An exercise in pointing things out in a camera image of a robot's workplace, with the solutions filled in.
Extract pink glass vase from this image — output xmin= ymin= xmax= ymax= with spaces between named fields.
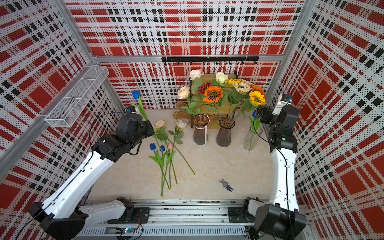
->
xmin=193 ymin=114 xmax=211 ymax=145

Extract red gerbera flower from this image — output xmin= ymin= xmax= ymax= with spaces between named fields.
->
xmin=196 ymin=82 xmax=212 ymax=114

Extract small white rose on table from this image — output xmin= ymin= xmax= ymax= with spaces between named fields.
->
xmin=169 ymin=120 xmax=196 ymax=175

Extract black hook rail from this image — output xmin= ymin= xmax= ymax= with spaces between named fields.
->
xmin=161 ymin=56 xmax=260 ymax=64

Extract small grey figurine keychain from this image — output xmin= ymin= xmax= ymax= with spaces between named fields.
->
xmin=219 ymin=179 xmax=233 ymax=192

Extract orange gerbera flower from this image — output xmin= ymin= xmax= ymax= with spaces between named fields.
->
xmin=204 ymin=86 xmax=229 ymax=119
xmin=251 ymin=85 xmax=266 ymax=97

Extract dark ribbed glass vase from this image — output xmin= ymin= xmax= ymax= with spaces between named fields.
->
xmin=216 ymin=117 xmax=235 ymax=148

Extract large cream sunflower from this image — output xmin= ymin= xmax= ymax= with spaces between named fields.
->
xmin=229 ymin=79 xmax=253 ymax=119

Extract green circuit board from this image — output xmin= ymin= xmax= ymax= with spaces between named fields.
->
xmin=116 ymin=228 xmax=136 ymax=236

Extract white wire wall basket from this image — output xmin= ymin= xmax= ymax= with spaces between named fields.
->
xmin=45 ymin=65 xmax=108 ymax=128

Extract blue tulip stem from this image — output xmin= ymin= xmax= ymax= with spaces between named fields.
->
xmin=249 ymin=110 xmax=261 ymax=134
xmin=132 ymin=91 xmax=148 ymax=121

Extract white rose flower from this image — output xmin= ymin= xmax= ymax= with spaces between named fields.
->
xmin=215 ymin=72 xmax=228 ymax=85

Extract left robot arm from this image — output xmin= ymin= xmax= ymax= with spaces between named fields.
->
xmin=28 ymin=112 xmax=155 ymax=240

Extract pale pink rose flower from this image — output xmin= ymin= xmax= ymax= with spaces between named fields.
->
xmin=189 ymin=69 xmax=204 ymax=117

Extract pink tulip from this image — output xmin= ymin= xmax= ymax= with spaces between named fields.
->
xmin=167 ymin=143 xmax=178 ymax=184

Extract blue tulip bunch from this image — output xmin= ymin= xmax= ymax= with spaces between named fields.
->
xmin=149 ymin=143 xmax=175 ymax=197

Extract clear glass vase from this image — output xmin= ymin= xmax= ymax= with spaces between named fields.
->
xmin=243 ymin=127 xmax=263 ymax=151

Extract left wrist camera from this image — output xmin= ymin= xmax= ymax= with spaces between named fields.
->
xmin=125 ymin=105 xmax=139 ymax=114

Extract wooden two-tier shelf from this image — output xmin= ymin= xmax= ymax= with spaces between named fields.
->
xmin=190 ymin=70 xmax=242 ymax=129

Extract peach rose on table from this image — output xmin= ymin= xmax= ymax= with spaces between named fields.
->
xmin=155 ymin=120 xmax=167 ymax=130

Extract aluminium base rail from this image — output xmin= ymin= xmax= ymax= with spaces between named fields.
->
xmin=80 ymin=199 xmax=256 ymax=227

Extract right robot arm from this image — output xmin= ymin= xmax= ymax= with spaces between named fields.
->
xmin=245 ymin=104 xmax=307 ymax=240

